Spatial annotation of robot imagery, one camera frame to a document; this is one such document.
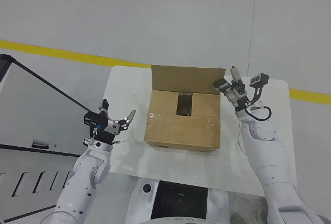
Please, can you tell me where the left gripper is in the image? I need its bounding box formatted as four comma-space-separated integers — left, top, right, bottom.
92, 99, 137, 145

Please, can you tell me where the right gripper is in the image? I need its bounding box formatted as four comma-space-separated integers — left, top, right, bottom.
212, 66, 250, 113

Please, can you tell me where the large brown cardboard carton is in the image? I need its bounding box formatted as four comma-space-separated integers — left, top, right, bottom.
143, 64, 227, 153

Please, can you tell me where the robot body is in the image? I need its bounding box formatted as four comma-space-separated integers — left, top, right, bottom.
124, 178, 231, 224

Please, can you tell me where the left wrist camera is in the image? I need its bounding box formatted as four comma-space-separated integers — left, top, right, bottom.
83, 111, 109, 137

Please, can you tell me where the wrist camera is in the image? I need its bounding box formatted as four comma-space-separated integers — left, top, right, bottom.
248, 73, 270, 106
83, 111, 109, 137

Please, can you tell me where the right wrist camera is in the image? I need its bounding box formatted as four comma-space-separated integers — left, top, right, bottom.
248, 73, 270, 106

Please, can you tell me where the black cable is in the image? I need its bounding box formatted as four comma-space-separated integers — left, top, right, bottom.
244, 104, 273, 122

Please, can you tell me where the thin white cable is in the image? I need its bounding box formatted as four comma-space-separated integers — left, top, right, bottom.
236, 121, 248, 156

